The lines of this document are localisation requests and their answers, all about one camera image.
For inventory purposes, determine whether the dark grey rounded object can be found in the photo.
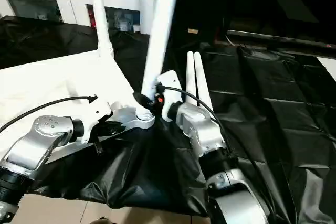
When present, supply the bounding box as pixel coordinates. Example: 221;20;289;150
93;217;116;224

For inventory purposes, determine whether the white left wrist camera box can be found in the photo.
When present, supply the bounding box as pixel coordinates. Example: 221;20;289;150
79;98;113;145

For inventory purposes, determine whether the white plastic table top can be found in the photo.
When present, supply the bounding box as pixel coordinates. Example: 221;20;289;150
0;50;156;172

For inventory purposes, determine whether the black plastic mat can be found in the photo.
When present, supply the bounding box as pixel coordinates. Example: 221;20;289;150
0;15;336;219

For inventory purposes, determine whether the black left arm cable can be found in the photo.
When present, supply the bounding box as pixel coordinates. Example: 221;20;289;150
0;95;99;133

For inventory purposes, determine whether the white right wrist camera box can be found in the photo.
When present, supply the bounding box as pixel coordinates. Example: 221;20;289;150
155;70;184;122

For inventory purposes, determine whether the white flat board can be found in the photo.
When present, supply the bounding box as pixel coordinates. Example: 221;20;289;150
316;56;336;82

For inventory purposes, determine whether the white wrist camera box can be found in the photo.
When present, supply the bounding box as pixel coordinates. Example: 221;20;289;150
79;98;113;145
155;70;184;122

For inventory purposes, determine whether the white plastic table leg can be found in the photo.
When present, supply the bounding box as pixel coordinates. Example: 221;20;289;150
135;0;183;122
88;0;115;59
185;51;199;104
193;51;214;113

